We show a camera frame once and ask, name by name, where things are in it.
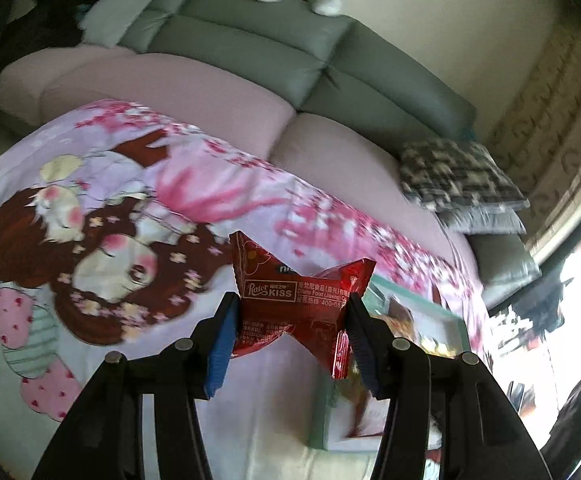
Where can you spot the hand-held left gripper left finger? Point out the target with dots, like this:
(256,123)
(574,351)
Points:
(223,350)

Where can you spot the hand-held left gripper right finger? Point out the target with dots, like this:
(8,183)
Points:
(363,350)

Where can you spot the teal box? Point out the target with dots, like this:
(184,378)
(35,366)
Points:
(328,420)

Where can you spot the red snack packet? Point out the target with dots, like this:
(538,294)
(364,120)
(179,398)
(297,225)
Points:
(295,310)

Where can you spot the printed cartoon blanket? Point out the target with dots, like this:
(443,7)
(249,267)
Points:
(270,410)

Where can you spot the black and white patterned pillow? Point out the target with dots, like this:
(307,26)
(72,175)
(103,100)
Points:
(455,175)

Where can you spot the grey and pink sofa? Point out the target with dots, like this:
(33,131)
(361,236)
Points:
(250,45)

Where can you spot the pale grey pillow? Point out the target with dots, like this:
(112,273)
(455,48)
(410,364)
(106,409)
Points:
(120,15)

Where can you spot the black clothing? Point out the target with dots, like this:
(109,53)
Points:
(30,30)

